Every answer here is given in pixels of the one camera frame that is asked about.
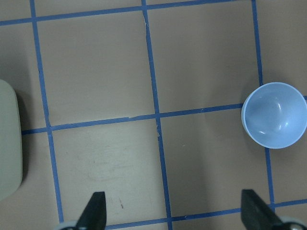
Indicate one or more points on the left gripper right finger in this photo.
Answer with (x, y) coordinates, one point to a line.
(256, 214)

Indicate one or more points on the blue bowl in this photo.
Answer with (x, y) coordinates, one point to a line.
(275, 115)

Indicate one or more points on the cream two-slot toaster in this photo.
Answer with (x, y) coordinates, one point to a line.
(11, 156)

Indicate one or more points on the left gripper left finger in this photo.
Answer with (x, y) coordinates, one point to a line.
(94, 214)

